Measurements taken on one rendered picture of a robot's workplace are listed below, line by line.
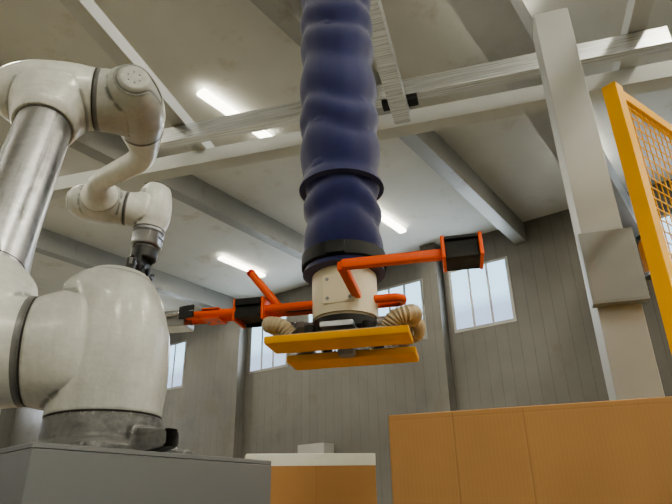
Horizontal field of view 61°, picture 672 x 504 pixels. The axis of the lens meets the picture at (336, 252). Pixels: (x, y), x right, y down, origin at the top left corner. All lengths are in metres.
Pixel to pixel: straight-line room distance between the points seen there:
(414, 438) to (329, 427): 10.35
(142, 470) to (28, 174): 0.58
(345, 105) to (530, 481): 1.05
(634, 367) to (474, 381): 7.80
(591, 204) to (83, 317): 2.16
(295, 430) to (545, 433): 10.98
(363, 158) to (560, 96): 1.50
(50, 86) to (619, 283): 2.00
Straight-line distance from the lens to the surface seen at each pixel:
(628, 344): 2.43
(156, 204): 1.78
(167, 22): 6.47
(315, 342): 1.35
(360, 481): 2.85
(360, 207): 1.52
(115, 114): 1.29
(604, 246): 2.49
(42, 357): 0.84
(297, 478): 2.80
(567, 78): 2.97
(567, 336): 9.73
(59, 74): 1.30
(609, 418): 1.19
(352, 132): 1.62
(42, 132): 1.19
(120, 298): 0.85
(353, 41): 1.84
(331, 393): 11.59
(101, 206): 1.77
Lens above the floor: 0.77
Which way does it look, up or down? 24 degrees up
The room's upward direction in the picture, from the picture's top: 1 degrees counter-clockwise
